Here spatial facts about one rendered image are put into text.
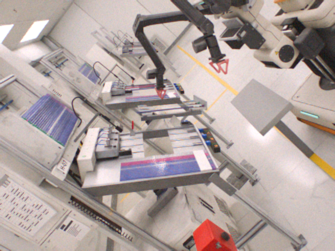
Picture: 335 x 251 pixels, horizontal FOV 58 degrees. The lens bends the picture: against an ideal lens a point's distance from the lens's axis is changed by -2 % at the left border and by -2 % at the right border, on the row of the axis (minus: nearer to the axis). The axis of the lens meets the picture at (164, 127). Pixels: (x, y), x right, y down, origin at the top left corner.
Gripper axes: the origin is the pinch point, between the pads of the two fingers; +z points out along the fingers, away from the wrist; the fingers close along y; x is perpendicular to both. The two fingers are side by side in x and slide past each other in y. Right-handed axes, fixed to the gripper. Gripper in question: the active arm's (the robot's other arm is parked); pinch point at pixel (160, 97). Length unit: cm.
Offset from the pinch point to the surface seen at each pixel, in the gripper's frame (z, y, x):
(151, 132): 20.8, 21.3, -12.2
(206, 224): 33, 123, -6
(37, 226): 47, 80, -85
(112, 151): 19, 55, -41
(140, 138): 21.5, 30.3, -21.7
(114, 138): 16, 40, -39
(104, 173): 26, 71, -46
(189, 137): 21.1, 42.2, 10.1
